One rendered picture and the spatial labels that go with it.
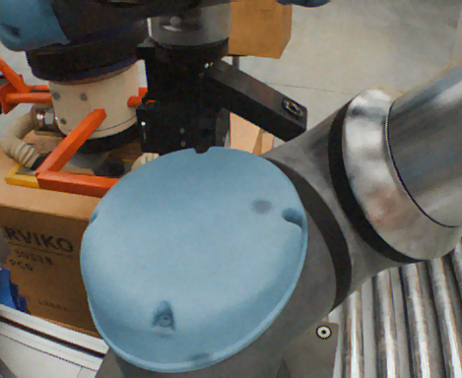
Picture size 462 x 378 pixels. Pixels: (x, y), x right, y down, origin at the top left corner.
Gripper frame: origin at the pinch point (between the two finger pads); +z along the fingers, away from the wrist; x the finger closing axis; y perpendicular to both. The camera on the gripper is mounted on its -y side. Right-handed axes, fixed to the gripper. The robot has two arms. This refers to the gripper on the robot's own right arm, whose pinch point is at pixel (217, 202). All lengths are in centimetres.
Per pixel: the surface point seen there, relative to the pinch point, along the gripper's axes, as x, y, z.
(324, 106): -247, -23, 109
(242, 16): -175, 29, 24
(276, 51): -174, 10, 42
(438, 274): -41, -54, 53
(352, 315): -24, -28, 53
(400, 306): -33, -43, 59
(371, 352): -17, -34, 59
